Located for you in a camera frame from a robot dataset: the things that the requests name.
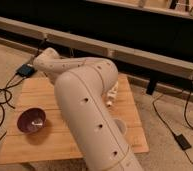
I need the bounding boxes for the black cable right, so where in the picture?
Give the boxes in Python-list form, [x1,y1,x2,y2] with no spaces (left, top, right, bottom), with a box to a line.
[152,78,193,170]

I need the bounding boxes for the long grey rail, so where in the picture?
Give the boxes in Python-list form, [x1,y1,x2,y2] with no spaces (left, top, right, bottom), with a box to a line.
[0,17,193,79]

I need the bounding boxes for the black power brick right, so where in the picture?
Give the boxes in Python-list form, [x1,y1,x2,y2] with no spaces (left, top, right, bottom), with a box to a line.
[174,134,191,150]

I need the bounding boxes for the black power adapter left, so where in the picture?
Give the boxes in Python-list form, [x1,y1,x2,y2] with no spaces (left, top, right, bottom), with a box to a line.
[16,64,35,77]

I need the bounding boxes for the black cables left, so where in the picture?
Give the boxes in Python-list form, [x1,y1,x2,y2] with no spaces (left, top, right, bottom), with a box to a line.
[0,39,49,153]

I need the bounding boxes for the dark purple bowl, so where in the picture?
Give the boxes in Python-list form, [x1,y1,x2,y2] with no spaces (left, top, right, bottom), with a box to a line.
[17,108,46,134]

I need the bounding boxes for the white tube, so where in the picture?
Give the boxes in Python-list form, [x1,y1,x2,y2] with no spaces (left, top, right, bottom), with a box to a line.
[106,83,119,107]

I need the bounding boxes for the wooden table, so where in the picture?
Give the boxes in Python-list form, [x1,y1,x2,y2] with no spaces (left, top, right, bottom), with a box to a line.
[0,74,149,164]

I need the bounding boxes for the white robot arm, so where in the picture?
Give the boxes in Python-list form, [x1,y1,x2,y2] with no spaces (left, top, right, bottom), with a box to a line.
[33,48,143,171]

